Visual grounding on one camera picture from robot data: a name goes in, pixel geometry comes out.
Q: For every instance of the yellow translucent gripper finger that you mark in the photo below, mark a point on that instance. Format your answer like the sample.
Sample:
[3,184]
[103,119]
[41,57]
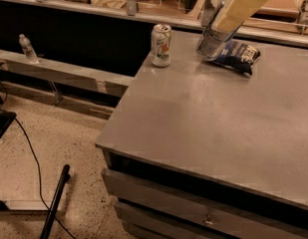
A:
[233,13]

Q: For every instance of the silver blue redbull can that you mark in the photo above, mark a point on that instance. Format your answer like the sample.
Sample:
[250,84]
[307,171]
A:
[213,41]

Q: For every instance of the white green 7up can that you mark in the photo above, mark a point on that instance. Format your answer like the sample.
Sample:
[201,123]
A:
[161,36]

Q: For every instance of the dark blue chip bag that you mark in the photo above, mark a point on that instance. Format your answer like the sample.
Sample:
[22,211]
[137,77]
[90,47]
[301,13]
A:
[238,57]

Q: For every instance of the grey metal ledge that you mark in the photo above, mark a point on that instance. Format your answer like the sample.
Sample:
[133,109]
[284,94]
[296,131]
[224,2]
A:
[62,73]

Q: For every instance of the clear plastic water bottle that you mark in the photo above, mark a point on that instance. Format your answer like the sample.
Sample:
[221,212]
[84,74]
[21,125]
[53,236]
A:
[28,49]

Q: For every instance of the black pole on floor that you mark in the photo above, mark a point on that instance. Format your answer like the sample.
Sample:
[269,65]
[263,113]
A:
[65,176]

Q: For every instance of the black device at left edge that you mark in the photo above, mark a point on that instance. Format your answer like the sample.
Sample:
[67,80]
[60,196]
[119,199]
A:
[6,119]

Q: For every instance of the grey drawer with handle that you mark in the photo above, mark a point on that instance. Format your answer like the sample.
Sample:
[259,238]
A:
[200,211]

